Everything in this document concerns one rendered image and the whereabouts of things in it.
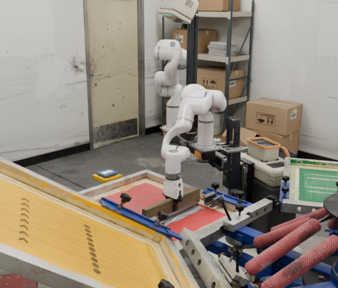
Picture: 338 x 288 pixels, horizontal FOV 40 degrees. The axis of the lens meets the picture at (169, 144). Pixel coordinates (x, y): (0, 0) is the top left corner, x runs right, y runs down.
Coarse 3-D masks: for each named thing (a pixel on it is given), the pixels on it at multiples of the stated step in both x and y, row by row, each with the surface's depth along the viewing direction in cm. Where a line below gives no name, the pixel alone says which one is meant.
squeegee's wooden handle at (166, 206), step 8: (184, 192) 237; (192, 192) 238; (168, 200) 227; (184, 200) 235; (192, 200) 240; (144, 208) 219; (152, 208) 219; (160, 208) 223; (168, 208) 228; (152, 216) 220
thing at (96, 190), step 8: (128, 176) 275; (136, 176) 277; (144, 176) 282; (152, 176) 278; (160, 176) 276; (104, 184) 263; (112, 184) 264; (120, 184) 269; (184, 184) 264; (80, 192) 252; (88, 192) 253; (96, 192) 257; (104, 192) 261; (200, 192) 253; (232, 208) 239
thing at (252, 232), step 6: (240, 228) 203; (246, 228) 203; (228, 234) 205; (234, 234) 203; (240, 234) 200; (246, 234) 198; (252, 234) 197; (258, 234) 197; (246, 240) 199; (252, 240) 196; (252, 246) 197
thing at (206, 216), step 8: (144, 184) 273; (120, 192) 262; (128, 192) 262; (136, 192) 262; (144, 192) 262; (160, 192) 262; (208, 208) 242; (192, 216) 233; (200, 216) 233; (208, 216) 234; (216, 216) 234; (192, 224) 225; (200, 224) 225; (208, 224) 225
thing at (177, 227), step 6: (108, 198) 253; (114, 198) 253; (120, 198) 253; (174, 222) 227; (180, 222) 227; (186, 222) 227; (174, 228) 221; (180, 228) 221; (186, 228) 221; (192, 228) 221; (198, 228) 221; (174, 240) 210
